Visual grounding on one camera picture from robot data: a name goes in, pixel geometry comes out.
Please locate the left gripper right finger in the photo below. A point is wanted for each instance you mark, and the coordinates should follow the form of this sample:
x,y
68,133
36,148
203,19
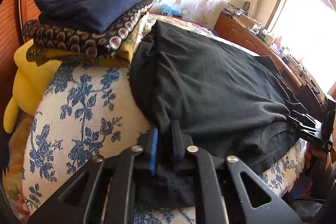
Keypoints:
x,y
226,190

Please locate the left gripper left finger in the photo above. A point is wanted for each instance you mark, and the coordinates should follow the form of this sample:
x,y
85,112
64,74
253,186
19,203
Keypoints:
x,y
103,190

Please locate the black t-shirt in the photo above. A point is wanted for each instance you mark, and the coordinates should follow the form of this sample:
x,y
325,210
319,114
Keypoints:
x,y
228,101

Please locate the grey sleeved right forearm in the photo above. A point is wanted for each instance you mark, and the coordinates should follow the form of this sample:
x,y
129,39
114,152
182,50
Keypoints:
x,y
323,181

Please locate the person's right hand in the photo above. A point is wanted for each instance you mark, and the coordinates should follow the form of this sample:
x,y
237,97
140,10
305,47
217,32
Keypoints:
x,y
316,159

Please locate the colourful floral quilt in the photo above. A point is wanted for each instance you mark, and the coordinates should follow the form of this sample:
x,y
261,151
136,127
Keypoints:
x,y
12,175

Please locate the blue floral white cloth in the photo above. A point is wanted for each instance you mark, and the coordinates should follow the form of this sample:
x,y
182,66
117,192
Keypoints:
x,y
89,111

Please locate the pink bottle on cabinet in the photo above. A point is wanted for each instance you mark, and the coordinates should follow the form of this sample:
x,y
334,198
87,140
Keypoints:
x,y
277,42

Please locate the wooden framed window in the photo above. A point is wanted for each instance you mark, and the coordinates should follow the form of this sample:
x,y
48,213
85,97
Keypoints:
x,y
307,28

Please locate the cardboard box on cabinet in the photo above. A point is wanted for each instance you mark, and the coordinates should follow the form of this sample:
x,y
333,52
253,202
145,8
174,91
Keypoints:
x,y
244,21

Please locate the yellow folded garment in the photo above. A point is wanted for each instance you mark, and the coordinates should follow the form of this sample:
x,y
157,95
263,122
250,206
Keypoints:
x,y
36,67

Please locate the long wooden cabinet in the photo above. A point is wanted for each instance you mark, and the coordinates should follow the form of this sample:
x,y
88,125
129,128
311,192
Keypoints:
x,y
230,30

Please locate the dark patterned folded garment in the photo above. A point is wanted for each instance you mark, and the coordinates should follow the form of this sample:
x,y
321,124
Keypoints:
x,y
113,48

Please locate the blue item on box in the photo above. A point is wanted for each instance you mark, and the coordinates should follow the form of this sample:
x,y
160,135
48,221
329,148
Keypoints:
x,y
169,11

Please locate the folded navy blue garment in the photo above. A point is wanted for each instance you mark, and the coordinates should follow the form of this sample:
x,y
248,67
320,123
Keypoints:
x,y
85,15

